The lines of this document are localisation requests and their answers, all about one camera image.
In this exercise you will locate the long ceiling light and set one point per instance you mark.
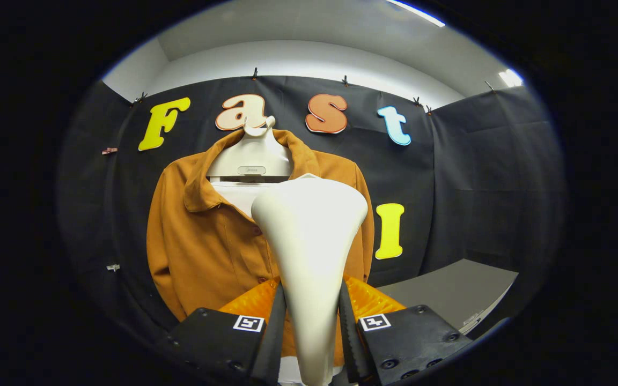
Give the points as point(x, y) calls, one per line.
point(416, 12)

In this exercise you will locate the row of black cloth clips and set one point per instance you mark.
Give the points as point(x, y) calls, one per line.
point(255, 73)

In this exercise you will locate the black backdrop cloth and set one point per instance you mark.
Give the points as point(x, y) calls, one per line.
point(475, 177)

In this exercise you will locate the white garment steamer head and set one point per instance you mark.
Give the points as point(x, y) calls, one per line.
point(309, 236)

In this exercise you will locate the white garment form stand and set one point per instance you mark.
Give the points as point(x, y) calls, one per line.
point(250, 155)

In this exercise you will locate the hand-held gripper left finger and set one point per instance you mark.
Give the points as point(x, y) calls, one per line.
point(274, 343)

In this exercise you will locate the orange-brown button shirt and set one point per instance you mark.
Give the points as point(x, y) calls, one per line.
point(201, 246)

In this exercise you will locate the grey side table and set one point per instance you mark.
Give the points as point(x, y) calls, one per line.
point(448, 292)

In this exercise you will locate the small ceiling light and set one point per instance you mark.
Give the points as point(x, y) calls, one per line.
point(510, 78)

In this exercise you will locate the white cloth clip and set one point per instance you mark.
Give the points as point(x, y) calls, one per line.
point(113, 267)

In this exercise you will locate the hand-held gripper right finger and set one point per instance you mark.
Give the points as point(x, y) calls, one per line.
point(349, 338)

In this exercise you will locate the pink cloth clip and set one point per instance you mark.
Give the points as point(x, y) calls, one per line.
point(109, 150)

